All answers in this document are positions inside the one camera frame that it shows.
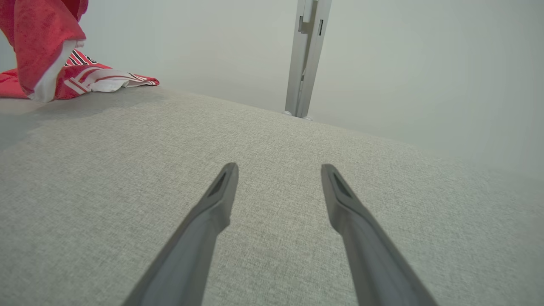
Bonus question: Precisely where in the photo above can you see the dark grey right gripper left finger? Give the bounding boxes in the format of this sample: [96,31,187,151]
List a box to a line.
[122,162,239,306]

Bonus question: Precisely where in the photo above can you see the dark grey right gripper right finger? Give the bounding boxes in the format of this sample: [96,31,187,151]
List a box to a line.
[321,164,438,306]

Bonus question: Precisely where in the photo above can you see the red shorts with white waistband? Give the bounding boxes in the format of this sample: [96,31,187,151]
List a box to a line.
[0,0,89,103]

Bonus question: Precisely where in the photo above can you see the grey metal partition post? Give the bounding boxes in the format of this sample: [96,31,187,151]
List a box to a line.
[284,0,333,120]

